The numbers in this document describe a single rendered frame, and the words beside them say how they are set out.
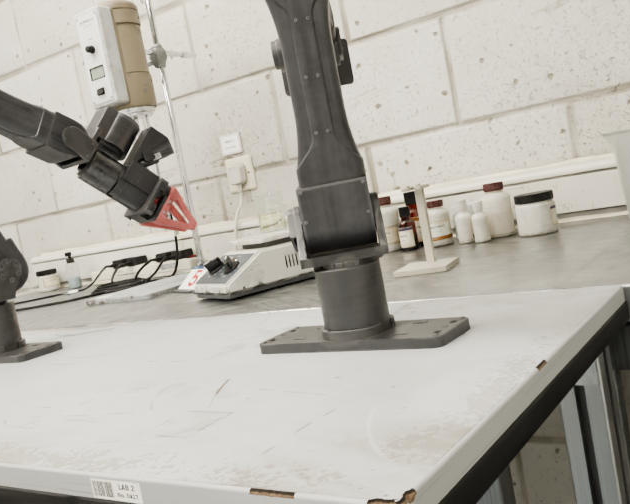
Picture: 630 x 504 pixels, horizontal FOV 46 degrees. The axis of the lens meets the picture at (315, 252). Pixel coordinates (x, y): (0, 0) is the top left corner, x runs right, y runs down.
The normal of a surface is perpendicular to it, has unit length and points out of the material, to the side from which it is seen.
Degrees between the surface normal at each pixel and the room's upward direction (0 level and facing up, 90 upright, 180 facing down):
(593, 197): 90
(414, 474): 0
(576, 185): 90
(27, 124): 87
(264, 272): 90
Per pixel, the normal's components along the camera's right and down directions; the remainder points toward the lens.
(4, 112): 0.72, -0.04
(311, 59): -0.04, 0.16
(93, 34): -0.55, 0.18
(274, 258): 0.55, -0.04
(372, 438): -0.18, -0.98
